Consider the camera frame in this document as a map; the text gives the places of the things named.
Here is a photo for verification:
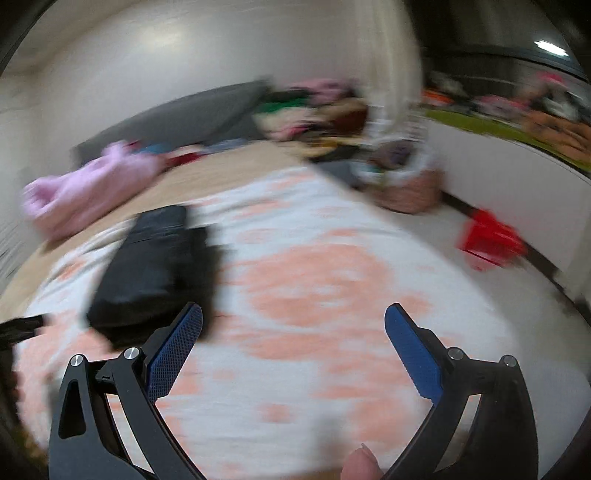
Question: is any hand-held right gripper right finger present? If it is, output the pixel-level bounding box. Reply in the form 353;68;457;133
383;303;541;480

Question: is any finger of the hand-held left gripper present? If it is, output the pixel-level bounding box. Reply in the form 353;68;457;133
0;314;44;344

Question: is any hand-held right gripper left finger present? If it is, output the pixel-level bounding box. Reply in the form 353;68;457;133
48;302;206;480

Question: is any black leather jacket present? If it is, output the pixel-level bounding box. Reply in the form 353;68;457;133
86;205;236;352

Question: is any laundry basket with clothes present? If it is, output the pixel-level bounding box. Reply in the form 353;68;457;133
365;138;446;214

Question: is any pile of folded clothes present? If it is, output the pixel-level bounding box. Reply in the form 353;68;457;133
252;78;370;144

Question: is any colourful clothes heap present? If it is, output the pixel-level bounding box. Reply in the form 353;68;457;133
422;69;591;153

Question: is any person's right hand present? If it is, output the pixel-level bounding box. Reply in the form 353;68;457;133
342;444;384;480

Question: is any white and orange printed blanket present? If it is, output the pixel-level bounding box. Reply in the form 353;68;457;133
11;166;546;480

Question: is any red plastic stool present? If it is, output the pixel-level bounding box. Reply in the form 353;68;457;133
457;209;529;272

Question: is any pink quilt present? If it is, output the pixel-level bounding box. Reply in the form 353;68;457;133
22;141;171;241

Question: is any dark red folded cloth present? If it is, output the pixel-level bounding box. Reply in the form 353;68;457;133
164;148;204;168

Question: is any blue patterned cloth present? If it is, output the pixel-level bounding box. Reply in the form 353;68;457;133
203;140;252;154

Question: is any grey padded headboard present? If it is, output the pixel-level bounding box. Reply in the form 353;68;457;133
71;79;273;162

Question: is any green ledge cover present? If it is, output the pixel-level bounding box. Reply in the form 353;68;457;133
418;106;591;171

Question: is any cream satin curtain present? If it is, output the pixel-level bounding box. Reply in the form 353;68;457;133
365;0;426;139

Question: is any bright ceiling light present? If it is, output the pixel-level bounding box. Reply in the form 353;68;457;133
533;39;571;56

